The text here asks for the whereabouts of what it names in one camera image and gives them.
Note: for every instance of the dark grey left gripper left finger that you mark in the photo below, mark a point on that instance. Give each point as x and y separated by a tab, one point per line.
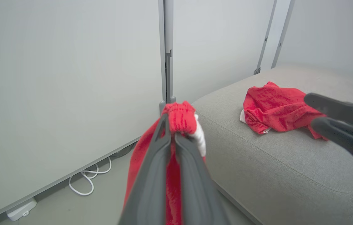
151	181

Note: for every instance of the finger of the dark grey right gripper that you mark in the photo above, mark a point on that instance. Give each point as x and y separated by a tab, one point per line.
351	139
345	111

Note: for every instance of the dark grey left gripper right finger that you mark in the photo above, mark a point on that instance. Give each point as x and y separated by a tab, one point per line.
195	187

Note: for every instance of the red garment with white trim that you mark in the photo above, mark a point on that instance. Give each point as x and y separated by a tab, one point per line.
181	117
273	106

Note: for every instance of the grey fabric sofa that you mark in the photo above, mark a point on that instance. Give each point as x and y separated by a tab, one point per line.
273	172

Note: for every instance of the small white floor box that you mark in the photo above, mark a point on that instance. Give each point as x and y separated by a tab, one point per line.
20	211

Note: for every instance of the grey partition post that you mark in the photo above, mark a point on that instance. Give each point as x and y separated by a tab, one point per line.
162	47
264	40
283	31

